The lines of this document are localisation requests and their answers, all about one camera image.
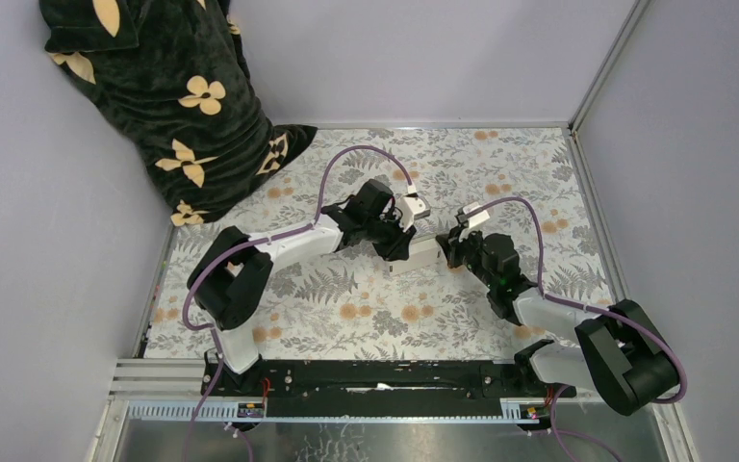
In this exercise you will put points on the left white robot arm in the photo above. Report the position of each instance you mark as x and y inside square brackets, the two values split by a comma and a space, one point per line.
[229, 282]

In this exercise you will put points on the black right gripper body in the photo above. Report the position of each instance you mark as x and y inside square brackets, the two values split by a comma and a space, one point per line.
[466, 250]

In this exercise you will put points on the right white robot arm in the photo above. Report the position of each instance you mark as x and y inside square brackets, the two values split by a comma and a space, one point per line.
[614, 351]

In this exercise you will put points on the white cardboard paper box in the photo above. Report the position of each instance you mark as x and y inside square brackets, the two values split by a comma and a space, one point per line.
[425, 247]

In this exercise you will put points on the black floral plush blanket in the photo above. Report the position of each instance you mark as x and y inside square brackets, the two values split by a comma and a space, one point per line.
[171, 76]

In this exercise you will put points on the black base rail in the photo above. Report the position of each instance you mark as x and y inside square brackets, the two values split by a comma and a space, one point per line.
[297, 378]

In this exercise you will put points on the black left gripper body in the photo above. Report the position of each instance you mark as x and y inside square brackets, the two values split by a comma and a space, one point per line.
[385, 232]

